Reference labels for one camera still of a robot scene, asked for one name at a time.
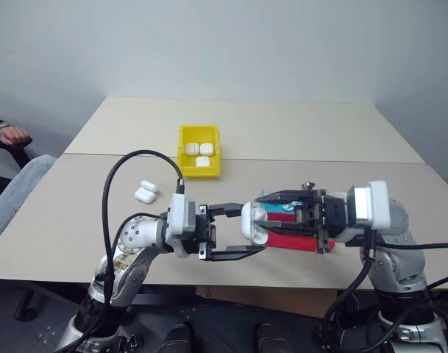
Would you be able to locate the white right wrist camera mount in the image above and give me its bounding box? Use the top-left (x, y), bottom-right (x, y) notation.
top-left (346, 179), bottom-right (390, 229)

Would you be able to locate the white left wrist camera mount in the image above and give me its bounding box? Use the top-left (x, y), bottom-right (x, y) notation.
top-left (166, 193), bottom-right (197, 259)

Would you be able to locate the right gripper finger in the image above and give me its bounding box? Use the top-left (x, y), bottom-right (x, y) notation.
top-left (254, 188), bottom-right (306, 204)
top-left (259, 219), bottom-right (302, 237)

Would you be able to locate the yellow plastic bin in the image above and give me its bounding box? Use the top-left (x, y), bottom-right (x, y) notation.
top-left (177, 124), bottom-right (223, 179)

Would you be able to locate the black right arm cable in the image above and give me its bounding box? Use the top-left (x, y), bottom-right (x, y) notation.
top-left (374, 240), bottom-right (448, 252)
top-left (321, 227), bottom-right (380, 353)

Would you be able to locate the bystander bare hand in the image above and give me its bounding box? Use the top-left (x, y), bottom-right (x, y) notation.
top-left (0, 126), bottom-right (30, 146)

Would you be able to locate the dark rounded shape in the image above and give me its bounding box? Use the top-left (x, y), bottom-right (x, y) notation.
top-left (163, 322), bottom-right (194, 353)
top-left (255, 322), bottom-right (284, 353)

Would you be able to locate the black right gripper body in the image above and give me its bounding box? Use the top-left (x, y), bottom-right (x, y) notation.
top-left (295, 181), bottom-right (349, 256)

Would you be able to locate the bystander leg in jeans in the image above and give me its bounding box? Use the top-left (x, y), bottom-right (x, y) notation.
top-left (0, 154), bottom-right (58, 252)

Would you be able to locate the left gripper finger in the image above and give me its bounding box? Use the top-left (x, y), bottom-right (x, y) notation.
top-left (207, 202), bottom-right (243, 218)
top-left (205, 245), bottom-right (266, 263)

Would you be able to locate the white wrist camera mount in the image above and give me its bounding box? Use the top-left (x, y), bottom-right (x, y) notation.
top-left (346, 179), bottom-right (390, 229)
top-left (166, 193), bottom-right (197, 259)

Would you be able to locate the teal plastic piece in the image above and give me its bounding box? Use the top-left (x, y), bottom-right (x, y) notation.
top-left (259, 188), bottom-right (302, 214)

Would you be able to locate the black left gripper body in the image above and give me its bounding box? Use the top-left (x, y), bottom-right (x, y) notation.
top-left (188, 204), bottom-right (218, 262)

